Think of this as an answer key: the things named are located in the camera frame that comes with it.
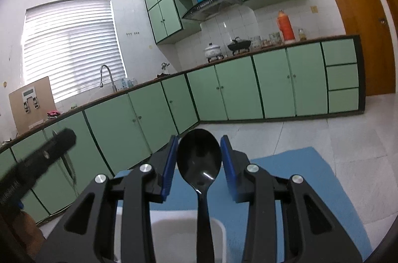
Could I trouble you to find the black plastic spoon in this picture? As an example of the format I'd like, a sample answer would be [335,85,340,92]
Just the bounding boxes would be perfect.
[177,129,222,262]

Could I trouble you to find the chrome kitchen faucet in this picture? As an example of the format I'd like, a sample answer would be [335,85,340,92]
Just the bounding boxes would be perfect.
[99,64,118,93]

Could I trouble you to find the green lower kitchen cabinets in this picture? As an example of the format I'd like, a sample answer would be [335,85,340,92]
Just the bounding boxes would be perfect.
[1,35,366,221]

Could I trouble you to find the person's left hand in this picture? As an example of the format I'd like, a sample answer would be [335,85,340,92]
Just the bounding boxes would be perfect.
[12,211,46,259]

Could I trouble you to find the blue tablecloth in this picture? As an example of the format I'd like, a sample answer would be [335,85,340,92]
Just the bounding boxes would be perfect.
[121,137,362,262]

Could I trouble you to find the pink cloth on counter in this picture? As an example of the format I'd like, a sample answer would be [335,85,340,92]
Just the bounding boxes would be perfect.
[47,111,61,119]

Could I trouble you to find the cardboard box with label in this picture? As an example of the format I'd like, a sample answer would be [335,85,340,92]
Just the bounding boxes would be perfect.
[9,76,57,135]

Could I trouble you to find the white double utensil holder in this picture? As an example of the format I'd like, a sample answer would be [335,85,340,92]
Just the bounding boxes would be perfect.
[114,210,228,262]

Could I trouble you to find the white window blinds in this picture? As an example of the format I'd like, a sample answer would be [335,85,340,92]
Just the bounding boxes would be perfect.
[21,0,127,102]

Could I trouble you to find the small glass jar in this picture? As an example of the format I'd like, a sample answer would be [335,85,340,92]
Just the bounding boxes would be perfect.
[298,28,307,41]

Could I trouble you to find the patterned ceramic jar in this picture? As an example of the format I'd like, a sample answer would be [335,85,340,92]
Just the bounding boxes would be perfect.
[268,32,283,46]
[250,36,262,49]

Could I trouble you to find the black wok with lid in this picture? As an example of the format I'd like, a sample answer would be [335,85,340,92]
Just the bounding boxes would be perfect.
[227,37,252,55]

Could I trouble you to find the orange thermos flask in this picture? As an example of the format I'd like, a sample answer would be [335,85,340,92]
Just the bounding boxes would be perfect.
[277,10,296,42]

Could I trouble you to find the black range hood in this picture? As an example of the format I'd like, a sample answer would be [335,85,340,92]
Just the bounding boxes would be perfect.
[182,0,243,22]

